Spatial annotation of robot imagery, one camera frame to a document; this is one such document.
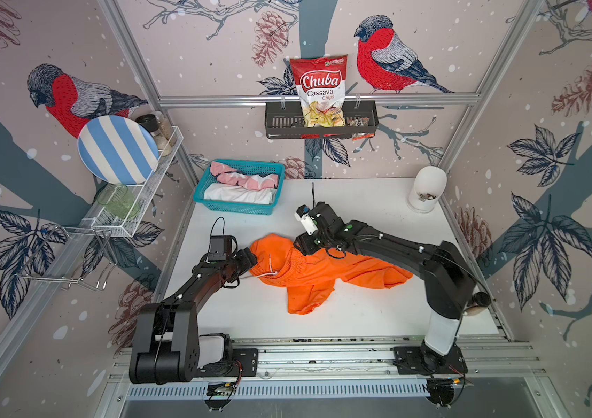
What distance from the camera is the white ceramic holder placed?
103 centimetres

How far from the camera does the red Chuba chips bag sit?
31.9 inches

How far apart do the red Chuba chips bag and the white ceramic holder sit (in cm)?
42
